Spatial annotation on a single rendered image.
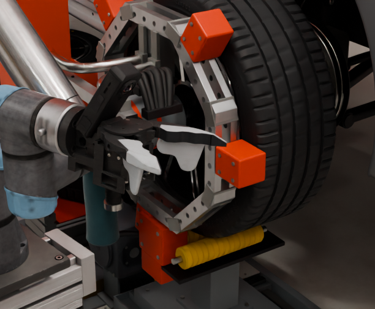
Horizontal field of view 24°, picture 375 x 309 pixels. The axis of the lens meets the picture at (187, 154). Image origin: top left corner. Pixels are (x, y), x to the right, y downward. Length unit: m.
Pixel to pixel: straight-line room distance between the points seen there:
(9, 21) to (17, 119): 0.22
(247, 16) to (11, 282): 0.82
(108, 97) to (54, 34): 1.37
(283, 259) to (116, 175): 2.11
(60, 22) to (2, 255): 1.01
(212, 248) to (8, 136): 1.09
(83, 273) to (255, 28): 0.67
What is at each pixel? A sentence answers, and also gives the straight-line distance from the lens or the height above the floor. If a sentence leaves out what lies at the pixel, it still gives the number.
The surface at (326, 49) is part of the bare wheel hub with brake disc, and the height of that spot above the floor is 0.96.
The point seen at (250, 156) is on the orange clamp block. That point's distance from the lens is 1.93.
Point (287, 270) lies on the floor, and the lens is 3.18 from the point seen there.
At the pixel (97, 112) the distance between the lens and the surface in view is 1.17.
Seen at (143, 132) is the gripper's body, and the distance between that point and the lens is 1.17.
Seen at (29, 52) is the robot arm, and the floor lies 1.26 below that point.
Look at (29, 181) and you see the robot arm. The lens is 1.31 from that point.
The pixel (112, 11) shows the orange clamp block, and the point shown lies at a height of 1.08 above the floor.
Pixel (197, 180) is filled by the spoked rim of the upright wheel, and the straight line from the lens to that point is 2.28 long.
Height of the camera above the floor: 1.72
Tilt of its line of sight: 26 degrees down
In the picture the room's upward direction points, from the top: straight up
